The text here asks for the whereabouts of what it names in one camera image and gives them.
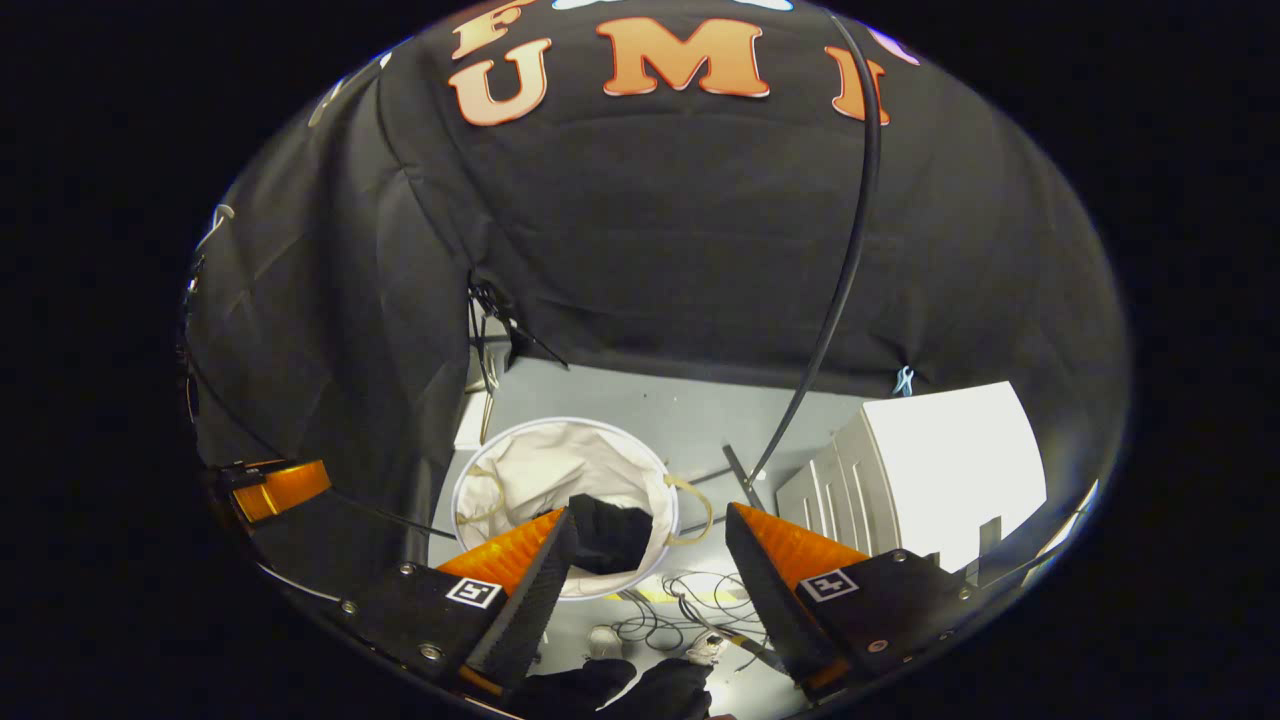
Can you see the black knit garment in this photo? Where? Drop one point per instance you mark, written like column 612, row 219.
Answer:
column 610, row 535

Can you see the black backdrop cloth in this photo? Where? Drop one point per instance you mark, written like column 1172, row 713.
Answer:
column 650, row 220

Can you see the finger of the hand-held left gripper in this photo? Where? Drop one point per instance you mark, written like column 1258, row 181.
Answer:
column 285, row 488

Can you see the white plastic drawer cabinet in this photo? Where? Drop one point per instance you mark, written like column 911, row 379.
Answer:
column 950, row 470

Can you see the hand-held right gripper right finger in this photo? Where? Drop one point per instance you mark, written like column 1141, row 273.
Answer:
column 765, row 600

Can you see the black clothes rack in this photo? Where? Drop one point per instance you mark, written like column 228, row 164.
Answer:
column 860, row 230

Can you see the dark cloth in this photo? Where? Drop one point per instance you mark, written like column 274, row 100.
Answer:
column 650, row 690

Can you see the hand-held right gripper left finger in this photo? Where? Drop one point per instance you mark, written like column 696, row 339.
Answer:
column 530, row 610

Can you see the black backdrop stand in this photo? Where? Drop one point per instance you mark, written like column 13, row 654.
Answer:
column 520, row 340

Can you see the blue spring clip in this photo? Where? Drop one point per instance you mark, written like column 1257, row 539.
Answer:
column 904, row 380

